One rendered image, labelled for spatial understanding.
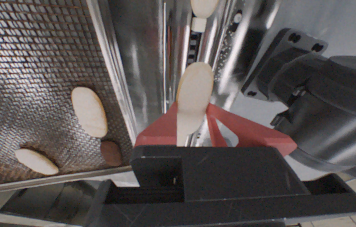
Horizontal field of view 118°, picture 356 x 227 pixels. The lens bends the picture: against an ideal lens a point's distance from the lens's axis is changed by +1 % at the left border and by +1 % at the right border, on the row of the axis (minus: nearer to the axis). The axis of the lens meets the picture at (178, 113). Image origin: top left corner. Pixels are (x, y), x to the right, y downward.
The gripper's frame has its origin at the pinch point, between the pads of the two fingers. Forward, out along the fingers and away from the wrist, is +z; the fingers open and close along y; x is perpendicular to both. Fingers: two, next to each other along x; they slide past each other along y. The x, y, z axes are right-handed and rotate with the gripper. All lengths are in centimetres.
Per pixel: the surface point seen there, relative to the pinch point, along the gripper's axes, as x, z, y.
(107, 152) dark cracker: 13.9, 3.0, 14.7
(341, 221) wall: 342, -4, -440
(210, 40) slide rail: -5.6, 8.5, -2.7
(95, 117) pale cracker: 4.5, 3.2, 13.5
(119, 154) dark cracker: 15.7, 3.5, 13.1
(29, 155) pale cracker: 12.4, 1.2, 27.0
